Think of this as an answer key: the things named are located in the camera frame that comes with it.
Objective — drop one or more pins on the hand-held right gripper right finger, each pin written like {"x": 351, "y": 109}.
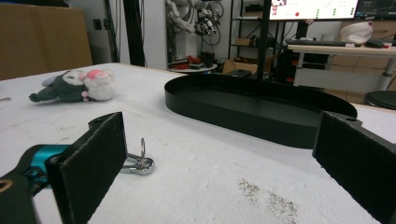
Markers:
{"x": 358, "y": 161}

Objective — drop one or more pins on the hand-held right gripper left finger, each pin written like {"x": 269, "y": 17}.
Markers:
{"x": 90, "y": 168}

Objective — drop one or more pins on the grey and pink plush toy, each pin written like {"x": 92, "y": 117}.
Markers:
{"x": 73, "y": 85}

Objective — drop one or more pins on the black oval tray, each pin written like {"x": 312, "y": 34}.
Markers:
{"x": 249, "y": 115}

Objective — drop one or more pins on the black round stool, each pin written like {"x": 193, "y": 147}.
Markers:
{"x": 382, "y": 99}

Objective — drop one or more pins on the white foam mat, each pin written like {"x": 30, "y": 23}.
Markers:
{"x": 199, "y": 174}

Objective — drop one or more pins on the white desk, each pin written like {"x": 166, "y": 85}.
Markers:
{"x": 342, "y": 51}

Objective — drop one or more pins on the black computer mouse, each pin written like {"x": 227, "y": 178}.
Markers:
{"x": 374, "y": 44}

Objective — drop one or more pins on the black keyboard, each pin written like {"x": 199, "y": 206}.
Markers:
{"x": 316, "y": 43}

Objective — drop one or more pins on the white round plush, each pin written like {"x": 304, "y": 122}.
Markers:
{"x": 356, "y": 32}

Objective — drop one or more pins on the brown cardboard sheet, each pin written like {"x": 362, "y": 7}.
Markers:
{"x": 40, "y": 37}

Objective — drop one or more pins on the round white table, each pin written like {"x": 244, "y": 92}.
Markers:
{"x": 193, "y": 67}

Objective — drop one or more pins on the black flat case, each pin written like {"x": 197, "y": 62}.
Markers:
{"x": 238, "y": 73}

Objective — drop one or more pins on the small cardboard box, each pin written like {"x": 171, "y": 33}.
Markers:
{"x": 239, "y": 66}

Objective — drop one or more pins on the black metal pole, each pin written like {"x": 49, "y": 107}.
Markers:
{"x": 264, "y": 40}

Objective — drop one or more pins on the dark computer monitor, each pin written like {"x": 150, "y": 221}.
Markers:
{"x": 376, "y": 7}

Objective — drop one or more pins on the bright computer monitor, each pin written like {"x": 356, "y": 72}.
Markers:
{"x": 313, "y": 8}

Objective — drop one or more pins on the black metal shelf rack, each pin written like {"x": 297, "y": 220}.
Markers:
{"x": 246, "y": 31}

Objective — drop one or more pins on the white robot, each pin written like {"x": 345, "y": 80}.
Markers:
{"x": 183, "y": 18}

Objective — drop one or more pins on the black wall socket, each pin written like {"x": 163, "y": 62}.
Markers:
{"x": 97, "y": 24}

